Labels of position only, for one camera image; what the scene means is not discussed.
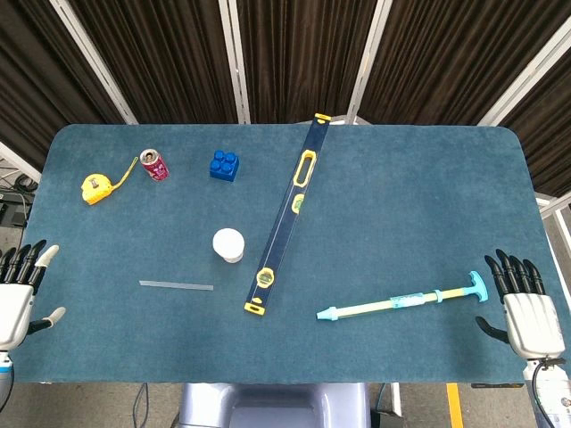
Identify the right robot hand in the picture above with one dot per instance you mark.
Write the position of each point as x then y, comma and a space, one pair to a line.
533, 321

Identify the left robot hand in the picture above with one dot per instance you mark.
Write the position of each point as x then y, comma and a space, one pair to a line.
15, 303

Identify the transparent straw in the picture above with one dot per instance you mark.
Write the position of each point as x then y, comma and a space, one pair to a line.
176, 285

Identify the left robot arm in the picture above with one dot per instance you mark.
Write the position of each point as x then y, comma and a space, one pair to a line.
3, 374

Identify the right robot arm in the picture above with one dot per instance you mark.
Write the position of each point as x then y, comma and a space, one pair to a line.
555, 397

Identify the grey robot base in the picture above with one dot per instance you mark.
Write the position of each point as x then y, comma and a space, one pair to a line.
276, 405

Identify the white paper cup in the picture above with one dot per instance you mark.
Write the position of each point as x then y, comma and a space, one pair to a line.
228, 243

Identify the yellow floor tape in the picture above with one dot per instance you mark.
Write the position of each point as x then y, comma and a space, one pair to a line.
454, 405

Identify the yellow tape measure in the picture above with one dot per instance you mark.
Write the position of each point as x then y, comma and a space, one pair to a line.
95, 189

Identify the teal yellow toy water pump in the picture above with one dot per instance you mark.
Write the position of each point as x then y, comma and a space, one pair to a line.
379, 307

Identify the blue felt table cloth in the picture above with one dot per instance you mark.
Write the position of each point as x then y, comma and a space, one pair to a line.
379, 214

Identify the dark brown curtain panel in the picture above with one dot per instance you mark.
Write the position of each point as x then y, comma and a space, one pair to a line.
303, 53
40, 76
165, 58
446, 58
551, 134

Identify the red drink can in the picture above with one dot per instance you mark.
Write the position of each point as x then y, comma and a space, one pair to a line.
155, 168

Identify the blue toy building brick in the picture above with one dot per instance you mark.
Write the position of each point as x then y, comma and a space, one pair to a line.
224, 166

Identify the blue yellow spirit level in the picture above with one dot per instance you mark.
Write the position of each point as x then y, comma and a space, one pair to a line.
285, 214

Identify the white frame post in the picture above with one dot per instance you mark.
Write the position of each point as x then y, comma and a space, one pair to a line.
96, 62
526, 76
235, 62
368, 62

